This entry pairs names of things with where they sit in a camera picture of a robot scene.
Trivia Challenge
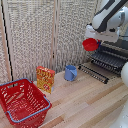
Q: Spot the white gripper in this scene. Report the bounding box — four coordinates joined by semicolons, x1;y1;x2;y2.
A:
83;24;118;47

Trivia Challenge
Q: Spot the red bowl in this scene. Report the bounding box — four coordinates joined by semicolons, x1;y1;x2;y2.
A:
82;37;100;53

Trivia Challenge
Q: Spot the silver black toaster oven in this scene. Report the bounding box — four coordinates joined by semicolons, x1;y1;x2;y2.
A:
89;37;128;80

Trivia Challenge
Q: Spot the black dish rack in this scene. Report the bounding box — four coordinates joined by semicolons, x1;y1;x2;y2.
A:
78;63;111;85

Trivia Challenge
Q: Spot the blue mug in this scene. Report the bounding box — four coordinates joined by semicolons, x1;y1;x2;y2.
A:
64;64;79;83

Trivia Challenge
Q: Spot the red yellow cereal box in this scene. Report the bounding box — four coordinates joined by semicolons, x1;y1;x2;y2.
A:
35;65;56;94

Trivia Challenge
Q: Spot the red plastic shopping basket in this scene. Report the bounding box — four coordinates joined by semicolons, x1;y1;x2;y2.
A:
0;78;53;128

